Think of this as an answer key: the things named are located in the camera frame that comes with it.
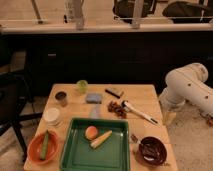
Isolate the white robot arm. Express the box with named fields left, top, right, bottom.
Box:
left=159, top=63, right=213, bottom=117

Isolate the dark purple bowl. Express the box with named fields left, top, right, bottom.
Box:
left=139, top=136, right=167, bottom=166

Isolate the orange bowl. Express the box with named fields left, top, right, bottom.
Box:
left=27, top=131, right=59, bottom=165

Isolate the blue sponge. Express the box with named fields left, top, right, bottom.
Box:
left=86, top=93, right=103, bottom=104

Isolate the brown grape bunch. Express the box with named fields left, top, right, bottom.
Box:
left=108, top=101, right=126, bottom=118

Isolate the green cup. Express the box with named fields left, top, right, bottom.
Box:
left=77, top=80, right=88, bottom=94

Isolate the dark metal cup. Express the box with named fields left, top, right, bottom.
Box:
left=55, top=91, right=68, bottom=107

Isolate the peach fruit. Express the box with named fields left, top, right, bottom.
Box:
left=85, top=126, right=98, bottom=140

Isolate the yellow corn cob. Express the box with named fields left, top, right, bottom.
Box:
left=90, top=131, right=112, bottom=149

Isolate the metal fork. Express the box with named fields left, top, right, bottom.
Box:
left=130, top=134, right=140, bottom=144

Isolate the green plastic tray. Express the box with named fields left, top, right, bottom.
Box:
left=60, top=118, right=130, bottom=171

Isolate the green cucumber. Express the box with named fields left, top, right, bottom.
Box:
left=40, top=131, right=49, bottom=160

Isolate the black chair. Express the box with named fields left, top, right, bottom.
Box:
left=0, top=73, right=42, bottom=160

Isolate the white handled spatula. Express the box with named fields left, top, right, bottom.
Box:
left=121, top=100, right=158, bottom=124

